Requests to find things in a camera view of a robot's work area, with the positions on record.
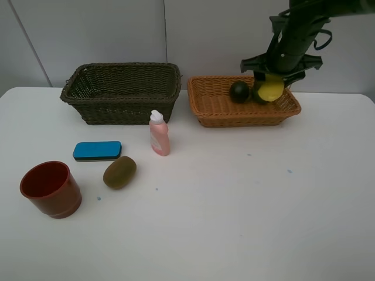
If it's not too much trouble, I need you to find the red plastic cup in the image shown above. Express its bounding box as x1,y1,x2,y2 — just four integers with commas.
20,161,82,219

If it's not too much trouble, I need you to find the pink bottle white cap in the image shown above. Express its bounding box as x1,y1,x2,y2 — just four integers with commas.
149,110,170,156

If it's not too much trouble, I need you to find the dark mangosteen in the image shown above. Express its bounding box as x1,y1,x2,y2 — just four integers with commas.
229,81,250,103

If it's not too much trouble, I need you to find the orange wicker basket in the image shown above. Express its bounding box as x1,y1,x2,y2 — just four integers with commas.
187,76,301,128

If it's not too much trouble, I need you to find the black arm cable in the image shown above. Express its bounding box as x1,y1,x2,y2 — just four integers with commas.
312,28,333,50

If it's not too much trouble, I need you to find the green lime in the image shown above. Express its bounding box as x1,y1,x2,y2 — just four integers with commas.
252,84,270,104

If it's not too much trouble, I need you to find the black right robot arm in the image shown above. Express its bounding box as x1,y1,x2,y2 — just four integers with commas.
240,0,374,91

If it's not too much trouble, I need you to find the blue whiteboard eraser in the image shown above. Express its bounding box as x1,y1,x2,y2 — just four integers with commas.
73,141,122,162

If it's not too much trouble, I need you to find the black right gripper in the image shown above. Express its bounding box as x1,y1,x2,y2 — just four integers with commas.
240,53,323,88

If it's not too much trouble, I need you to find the yellow lemon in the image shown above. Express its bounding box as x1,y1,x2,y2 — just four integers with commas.
257,74,285,102

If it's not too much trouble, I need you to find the brown kiwi fruit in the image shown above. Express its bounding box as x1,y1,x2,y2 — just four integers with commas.
103,156,137,190

